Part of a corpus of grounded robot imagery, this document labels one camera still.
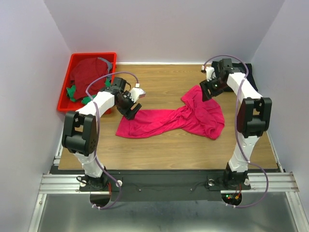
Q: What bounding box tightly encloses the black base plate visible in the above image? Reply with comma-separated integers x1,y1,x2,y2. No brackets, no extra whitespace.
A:
49,169,252,203

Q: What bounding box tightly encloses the aluminium frame rail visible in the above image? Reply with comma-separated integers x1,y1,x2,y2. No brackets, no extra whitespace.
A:
29,118,309,232

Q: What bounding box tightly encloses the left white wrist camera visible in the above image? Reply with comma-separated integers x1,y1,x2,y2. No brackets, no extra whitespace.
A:
129,83,146,103

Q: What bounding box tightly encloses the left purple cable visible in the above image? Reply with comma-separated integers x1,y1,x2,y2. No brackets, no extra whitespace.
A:
85,71,140,210

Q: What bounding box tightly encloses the dark red t shirt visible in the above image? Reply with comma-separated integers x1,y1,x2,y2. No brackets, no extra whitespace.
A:
70,58,110,100

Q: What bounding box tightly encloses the grey t shirt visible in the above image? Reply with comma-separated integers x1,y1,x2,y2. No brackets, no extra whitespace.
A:
96,57,113,77

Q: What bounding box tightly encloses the folded black t shirt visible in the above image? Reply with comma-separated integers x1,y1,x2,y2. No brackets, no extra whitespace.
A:
211,61,258,92

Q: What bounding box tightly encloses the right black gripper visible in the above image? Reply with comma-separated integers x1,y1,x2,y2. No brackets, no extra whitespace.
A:
198,75,227,102

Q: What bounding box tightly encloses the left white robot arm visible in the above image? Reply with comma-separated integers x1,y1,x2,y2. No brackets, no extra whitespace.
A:
62,77,145,190

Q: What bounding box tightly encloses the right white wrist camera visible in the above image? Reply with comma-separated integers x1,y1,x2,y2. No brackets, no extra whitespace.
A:
201,66,216,81

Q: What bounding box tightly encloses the red plastic bin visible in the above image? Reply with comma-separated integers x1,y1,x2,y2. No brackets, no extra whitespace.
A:
57,52,117,113

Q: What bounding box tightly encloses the pink t shirt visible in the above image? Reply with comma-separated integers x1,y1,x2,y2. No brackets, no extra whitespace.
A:
115,85,225,140

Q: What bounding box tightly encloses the green t shirt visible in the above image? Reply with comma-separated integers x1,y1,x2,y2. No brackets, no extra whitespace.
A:
66,78,111,105

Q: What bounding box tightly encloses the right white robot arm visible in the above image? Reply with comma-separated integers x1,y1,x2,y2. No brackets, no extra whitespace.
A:
200,56,272,189

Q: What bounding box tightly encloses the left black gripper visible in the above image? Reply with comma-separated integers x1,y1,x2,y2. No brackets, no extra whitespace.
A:
116,90,142,121

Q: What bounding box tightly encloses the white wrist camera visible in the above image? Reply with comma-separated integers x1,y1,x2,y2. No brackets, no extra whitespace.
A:
201,66,216,81
129,83,146,103

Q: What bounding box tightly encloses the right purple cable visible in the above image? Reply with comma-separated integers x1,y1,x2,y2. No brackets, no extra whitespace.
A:
202,54,269,209

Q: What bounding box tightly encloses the purple cable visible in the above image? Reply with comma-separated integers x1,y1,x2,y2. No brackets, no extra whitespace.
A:
202,54,269,209
85,71,140,210

